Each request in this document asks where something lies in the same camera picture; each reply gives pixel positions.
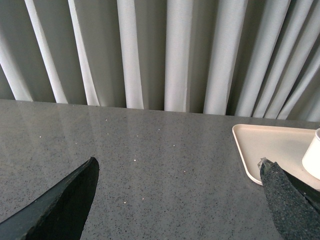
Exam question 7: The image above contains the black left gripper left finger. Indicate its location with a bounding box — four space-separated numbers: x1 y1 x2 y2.
0 157 99 240

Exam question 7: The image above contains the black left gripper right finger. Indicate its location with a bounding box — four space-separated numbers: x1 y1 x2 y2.
258 157 320 240

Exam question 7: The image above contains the beige rectangular tray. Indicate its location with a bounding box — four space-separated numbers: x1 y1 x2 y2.
232 124 320 190

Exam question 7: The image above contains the white pleated curtain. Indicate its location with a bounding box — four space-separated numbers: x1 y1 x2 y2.
0 0 320 122

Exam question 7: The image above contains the white smiley mug black handle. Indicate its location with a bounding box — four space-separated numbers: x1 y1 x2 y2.
302 128 320 180

